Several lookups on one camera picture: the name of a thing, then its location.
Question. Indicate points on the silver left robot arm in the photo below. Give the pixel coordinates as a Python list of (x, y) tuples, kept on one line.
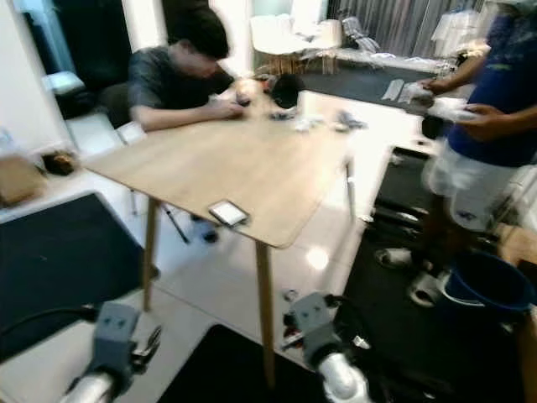
[(88, 390)]

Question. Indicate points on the black floor mat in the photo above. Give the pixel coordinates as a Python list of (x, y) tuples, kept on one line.
[(428, 353), (63, 269), (218, 378)]

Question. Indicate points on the small white roll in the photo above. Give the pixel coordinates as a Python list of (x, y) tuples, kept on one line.
[(393, 258)]

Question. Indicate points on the white smartphone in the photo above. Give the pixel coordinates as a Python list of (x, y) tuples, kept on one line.
[(227, 212)]

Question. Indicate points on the large white roll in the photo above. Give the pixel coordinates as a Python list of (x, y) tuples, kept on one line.
[(426, 290)]

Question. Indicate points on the light wooden table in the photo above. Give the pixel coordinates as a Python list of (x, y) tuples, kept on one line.
[(235, 164)]

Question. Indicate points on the blue bucket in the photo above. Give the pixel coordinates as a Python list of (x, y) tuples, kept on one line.
[(491, 285)]

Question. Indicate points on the small black bag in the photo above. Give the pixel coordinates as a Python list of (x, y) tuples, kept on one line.
[(59, 162)]

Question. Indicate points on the black round device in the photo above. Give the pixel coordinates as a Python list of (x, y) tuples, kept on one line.
[(287, 91)]

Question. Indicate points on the dark grey rug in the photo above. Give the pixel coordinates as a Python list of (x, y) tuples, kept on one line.
[(352, 84)]

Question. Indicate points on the seated person in grey shirt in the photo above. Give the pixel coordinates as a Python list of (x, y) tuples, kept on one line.
[(164, 84)]

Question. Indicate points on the white cloth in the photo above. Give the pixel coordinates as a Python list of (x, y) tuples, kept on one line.
[(453, 109)]

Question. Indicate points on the white chair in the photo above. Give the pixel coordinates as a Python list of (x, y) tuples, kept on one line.
[(281, 39)]

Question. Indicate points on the standing person in blue shirt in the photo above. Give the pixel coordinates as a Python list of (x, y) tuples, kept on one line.
[(499, 92)]

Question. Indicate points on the grey curtain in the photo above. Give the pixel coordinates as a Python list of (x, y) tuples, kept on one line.
[(403, 21)]

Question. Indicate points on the light grey left wrist camera mount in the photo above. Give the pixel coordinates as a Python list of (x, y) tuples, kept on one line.
[(117, 332)]

